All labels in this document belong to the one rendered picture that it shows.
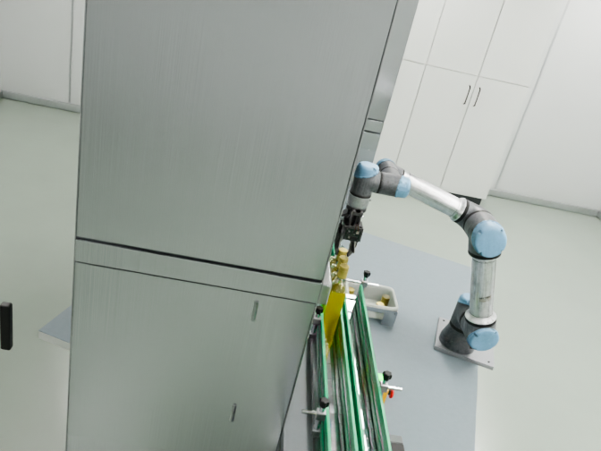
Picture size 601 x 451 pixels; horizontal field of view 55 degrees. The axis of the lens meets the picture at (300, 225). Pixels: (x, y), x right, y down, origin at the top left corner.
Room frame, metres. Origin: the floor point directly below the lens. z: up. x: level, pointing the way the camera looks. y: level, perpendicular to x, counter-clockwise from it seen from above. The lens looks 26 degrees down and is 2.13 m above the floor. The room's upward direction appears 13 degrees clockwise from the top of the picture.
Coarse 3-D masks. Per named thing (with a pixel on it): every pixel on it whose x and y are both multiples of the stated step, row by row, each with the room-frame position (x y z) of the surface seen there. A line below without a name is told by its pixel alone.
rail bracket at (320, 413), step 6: (324, 396) 1.27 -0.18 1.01; (324, 402) 1.25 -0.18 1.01; (318, 408) 1.27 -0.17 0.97; (324, 408) 1.25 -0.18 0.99; (312, 414) 1.25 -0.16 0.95; (318, 414) 1.25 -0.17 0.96; (324, 414) 1.25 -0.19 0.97; (318, 420) 1.25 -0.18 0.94; (324, 420) 1.25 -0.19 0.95; (312, 426) 1.26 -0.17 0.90; (318, 426) 1.25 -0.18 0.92; (312, 432) 1.25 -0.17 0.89; (318, 432) 1.25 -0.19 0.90
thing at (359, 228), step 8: (352, 208) 1.83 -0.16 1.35; (352, 216) 1.83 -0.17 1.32; (360, 216) 1.81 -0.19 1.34; (344, 224) 1.82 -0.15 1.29; (352, 224) 1.83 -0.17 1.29; (360, 224) 1.85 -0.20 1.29; (344, 232) 1.81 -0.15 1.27; (352, 232) 1.81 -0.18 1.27; (360, 232) 1.81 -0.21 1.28; (352, 240) 1.81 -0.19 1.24
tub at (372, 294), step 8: (368, 288) 2.23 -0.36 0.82; (376, 288) 2.24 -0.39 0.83; (384, 288) 2.24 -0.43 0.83; (392, 288) 2.24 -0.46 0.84; (368, 296) 2.23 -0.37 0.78; (376, 296) 2.23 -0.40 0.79; (392, 296) 2.19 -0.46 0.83; (368, 304) 2.07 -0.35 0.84; (376, 304) 2.08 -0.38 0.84; (392, 304) 2.15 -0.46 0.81
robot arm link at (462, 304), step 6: (462, 294) 2.07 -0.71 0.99; (468, 294) 2.08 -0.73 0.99; (462, 300) 2.03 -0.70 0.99; (468, 300) 2.02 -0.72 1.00; (456, 306) 2.05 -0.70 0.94; (462, 306) 2.02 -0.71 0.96; (468, 306) 2.01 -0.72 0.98; (456, 312) 2.03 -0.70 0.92; (462, 312) 1.99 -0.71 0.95; (456, 318) 2.02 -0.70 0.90; (456, 324) 2.02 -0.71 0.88
